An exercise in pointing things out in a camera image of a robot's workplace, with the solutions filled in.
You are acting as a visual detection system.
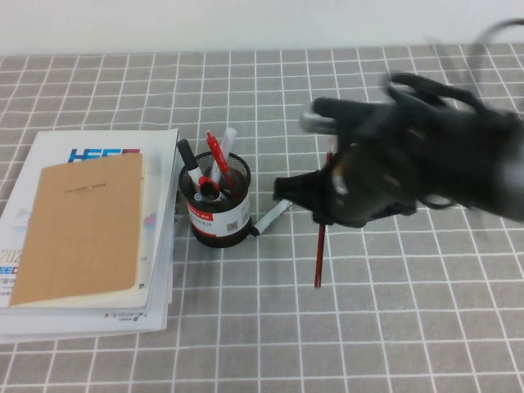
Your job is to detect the grey checked tablecloth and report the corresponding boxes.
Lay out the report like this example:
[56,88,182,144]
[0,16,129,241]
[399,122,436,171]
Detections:
[0,43,524,393]

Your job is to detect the red and black marker cap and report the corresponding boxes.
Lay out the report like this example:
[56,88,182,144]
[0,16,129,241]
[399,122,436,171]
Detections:
[197,176,221,197]

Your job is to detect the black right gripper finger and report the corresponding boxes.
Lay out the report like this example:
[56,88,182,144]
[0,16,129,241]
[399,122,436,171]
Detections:
[311,206,336,226]
[273,170,328,210]

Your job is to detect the brown kraft notebook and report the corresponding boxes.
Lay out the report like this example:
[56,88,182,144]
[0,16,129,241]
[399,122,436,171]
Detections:
[8,151,144,308]

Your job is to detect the black mesh pen holder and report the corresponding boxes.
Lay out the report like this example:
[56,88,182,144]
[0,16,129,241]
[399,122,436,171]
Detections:
[178,151,253,249]

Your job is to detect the white marker black cap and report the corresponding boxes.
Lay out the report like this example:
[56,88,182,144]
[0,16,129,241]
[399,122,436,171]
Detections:
[176,138,201,186]

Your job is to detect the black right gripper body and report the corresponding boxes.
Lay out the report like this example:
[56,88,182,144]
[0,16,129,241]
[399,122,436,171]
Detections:
[325,141,419,228]

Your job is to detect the white translucent pen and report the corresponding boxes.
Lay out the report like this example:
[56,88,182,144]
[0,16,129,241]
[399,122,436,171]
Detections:
[216,127,237,178]

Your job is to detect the red ballpoint pen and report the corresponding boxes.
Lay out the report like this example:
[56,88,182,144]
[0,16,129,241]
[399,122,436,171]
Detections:
[205,130,233,186]

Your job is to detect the white marker with print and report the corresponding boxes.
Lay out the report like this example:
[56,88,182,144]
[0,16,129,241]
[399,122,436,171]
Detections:
[250,200,294,237]

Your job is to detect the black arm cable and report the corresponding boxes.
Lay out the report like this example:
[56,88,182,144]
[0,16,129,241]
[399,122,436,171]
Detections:
[470,17,524,47]

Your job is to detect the red pencil with eraser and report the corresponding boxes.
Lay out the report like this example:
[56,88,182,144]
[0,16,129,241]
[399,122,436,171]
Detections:
[313,138,339,289]

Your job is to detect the white book blue lettering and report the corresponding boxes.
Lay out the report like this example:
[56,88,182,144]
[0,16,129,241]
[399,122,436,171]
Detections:
[0,129,180,310]

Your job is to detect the grey pen end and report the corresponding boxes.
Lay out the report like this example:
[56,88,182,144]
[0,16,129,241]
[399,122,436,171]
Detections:
[192,191,230,202]

